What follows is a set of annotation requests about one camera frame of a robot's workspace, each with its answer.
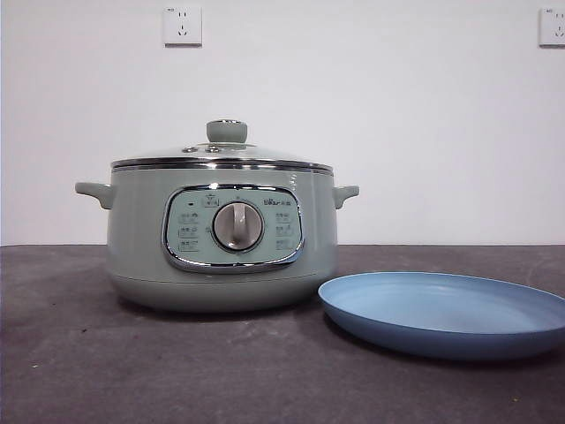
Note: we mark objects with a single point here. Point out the glass lid with green knob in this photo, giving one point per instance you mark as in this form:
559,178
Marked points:
226,130

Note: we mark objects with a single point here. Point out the pale green electric steamer pot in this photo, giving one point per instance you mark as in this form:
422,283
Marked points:
141,247

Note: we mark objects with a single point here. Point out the blue round plate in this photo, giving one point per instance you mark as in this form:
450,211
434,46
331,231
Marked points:
441,309

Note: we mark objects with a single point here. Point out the white wall socket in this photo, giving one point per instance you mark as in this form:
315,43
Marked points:
554,27
183,26

